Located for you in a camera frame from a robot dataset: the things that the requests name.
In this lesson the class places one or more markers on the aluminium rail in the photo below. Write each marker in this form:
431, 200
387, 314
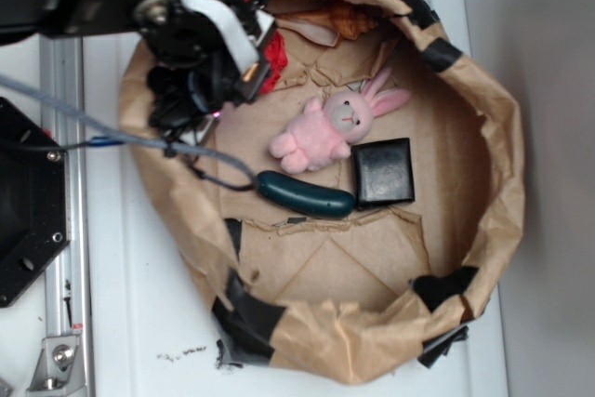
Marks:
66, 278

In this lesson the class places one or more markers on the brown paper bag basket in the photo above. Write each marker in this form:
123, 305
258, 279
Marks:
352, 299

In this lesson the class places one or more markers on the metal corner bracket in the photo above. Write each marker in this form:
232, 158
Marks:
60, 369

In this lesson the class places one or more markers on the orange conch seashell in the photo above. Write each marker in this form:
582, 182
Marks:
329, 25

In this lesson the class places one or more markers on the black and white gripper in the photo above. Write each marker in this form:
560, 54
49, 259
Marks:
210, 53

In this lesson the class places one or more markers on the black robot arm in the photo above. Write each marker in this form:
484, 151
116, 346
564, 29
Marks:
21, 19

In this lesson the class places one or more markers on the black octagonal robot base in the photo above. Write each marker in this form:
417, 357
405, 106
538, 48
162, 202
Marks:
34, 227

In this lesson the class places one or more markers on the pink plush bunny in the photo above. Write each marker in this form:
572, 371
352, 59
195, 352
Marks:
325, 130

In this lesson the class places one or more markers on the black square box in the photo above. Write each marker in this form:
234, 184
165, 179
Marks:
383, 173

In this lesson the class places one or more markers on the dark green toy cucumber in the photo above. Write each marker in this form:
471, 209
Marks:
304, 197

